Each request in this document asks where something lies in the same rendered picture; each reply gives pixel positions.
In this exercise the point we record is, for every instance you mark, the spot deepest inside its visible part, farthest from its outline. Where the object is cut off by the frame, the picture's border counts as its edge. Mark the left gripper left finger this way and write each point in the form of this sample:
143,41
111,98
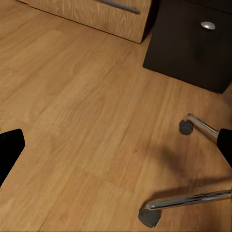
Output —
11,145

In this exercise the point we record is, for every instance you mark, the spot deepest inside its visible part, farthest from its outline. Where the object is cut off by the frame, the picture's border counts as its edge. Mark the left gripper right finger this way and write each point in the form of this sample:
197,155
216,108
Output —
224,143

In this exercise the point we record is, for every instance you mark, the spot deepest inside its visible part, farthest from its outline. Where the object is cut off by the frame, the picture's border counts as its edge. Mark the cabinet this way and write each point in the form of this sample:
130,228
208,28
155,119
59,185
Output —
192,41
129,19

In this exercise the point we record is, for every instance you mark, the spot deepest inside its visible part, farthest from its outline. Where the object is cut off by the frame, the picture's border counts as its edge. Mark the swivel chair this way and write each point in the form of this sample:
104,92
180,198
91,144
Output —
149,214

